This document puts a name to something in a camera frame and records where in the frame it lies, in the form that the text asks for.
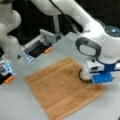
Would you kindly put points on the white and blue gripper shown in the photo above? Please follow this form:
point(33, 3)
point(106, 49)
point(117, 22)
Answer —
point(96, 72)

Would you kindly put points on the brown terry cloth towel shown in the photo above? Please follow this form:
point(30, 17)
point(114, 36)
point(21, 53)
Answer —
point(59, 90)

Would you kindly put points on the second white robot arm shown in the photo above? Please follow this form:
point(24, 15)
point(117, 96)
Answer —
point(9, 20)

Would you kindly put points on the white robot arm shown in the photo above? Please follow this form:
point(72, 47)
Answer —
point(105, 40)

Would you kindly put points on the orange clamp on frame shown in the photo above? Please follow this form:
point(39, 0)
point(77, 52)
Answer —
point(48, 50)

